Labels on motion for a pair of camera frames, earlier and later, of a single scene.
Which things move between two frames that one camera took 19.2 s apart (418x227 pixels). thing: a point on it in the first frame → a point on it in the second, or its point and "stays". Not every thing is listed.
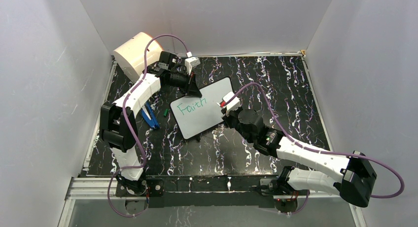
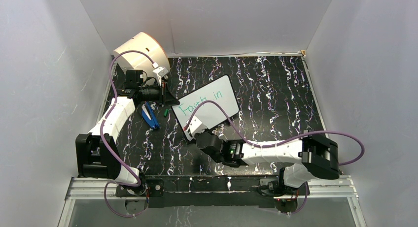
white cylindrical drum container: x=130 y=55 stays
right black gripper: x=230 y=113 → x=196 y=135
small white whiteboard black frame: x=194 y=114 stays
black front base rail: x=212 y=191 stays
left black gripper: x=191 y=88 → x=165 y=97
